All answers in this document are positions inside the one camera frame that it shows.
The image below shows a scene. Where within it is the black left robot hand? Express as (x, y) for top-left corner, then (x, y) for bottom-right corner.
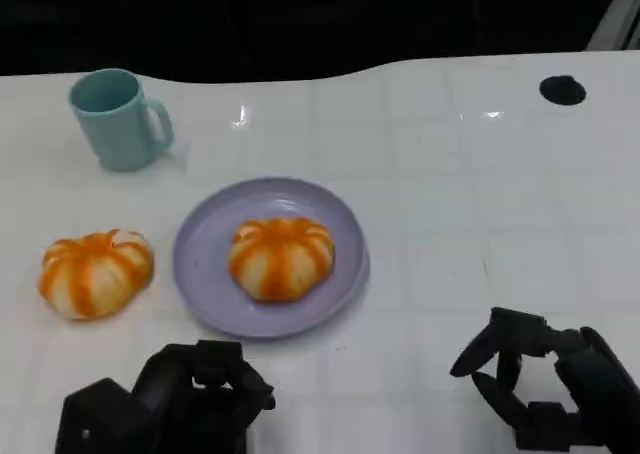
(130, 339), (277, 454)

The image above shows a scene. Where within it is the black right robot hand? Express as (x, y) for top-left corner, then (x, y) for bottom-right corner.
(448, 306), (640, 454)

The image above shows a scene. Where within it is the orange and white bread roll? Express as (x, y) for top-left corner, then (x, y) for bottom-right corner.
(228, 217), (336, 304)
(38, 228), (154, 322)

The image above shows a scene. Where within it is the lilac plate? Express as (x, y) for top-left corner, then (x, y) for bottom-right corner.
(172, 176), (371, 340)

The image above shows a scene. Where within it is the pale green mug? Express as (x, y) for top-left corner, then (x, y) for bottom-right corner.
(67, 67), (175, 172)

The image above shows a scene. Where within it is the black table grommet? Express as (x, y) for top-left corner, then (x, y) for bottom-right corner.
(538, 75), (587, 107)

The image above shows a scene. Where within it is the black backdrop cloth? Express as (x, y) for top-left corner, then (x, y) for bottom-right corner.
(0, 0), (640, 86)

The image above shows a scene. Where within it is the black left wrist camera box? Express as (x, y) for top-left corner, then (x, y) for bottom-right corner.
(54, 377), (136, 454)

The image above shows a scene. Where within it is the white slanted post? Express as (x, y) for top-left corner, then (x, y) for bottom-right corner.
(584, 0), (640, 53)

